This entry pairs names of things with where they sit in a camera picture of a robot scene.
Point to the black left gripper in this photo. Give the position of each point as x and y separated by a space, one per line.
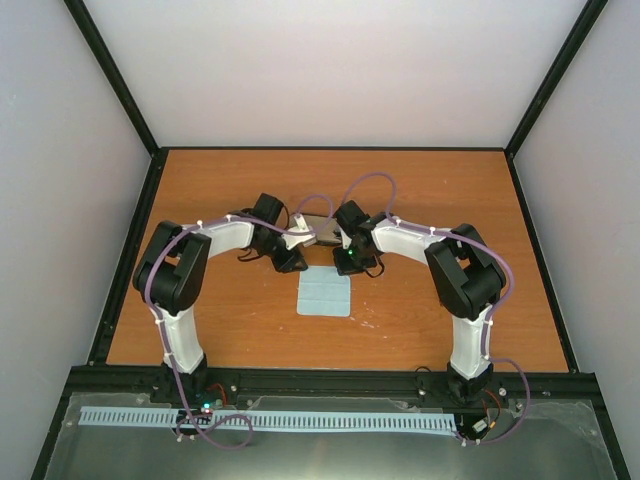
285 264

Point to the light blue cleaning cloth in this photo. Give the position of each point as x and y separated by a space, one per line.
323 292

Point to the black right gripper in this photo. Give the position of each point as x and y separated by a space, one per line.
343 268

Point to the black left frame post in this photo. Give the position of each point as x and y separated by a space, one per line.
100 51

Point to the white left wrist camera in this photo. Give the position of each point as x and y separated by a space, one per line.
299 234

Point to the light blue slotted cable duct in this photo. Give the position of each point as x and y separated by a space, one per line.
279 421

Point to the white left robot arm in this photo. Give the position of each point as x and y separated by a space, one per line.
171 271

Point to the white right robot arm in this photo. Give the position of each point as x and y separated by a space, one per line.
468 280

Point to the black checkered glasses case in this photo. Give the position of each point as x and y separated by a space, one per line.
326 228

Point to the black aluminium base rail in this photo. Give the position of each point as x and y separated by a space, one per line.
239 386

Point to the black frame post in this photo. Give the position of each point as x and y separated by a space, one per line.
572 44
100 51

